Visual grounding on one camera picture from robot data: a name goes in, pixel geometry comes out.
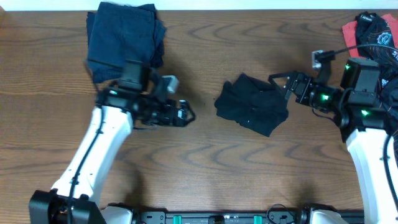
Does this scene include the plain black t-shirt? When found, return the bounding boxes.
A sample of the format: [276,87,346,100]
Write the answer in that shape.
[215,73,289,137]

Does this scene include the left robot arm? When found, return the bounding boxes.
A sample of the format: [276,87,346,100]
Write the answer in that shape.
[29,87,196,223]

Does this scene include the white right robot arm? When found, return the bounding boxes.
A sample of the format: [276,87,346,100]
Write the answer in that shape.
[268,58,397,223]

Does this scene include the red garment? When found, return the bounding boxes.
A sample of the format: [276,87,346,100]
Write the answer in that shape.
[342,11,397,63]

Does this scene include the black patterned jersey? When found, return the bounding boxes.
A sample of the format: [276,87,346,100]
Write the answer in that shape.
[355,11,397,119]

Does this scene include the folded dark blue garment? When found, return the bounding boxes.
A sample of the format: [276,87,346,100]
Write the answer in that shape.
[86,2,166,83]

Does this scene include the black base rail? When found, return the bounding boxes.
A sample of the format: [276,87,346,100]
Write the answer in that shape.
[133,211,364,224]

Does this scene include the black right base cable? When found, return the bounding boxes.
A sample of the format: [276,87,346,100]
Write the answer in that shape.
[266,203,299,224]

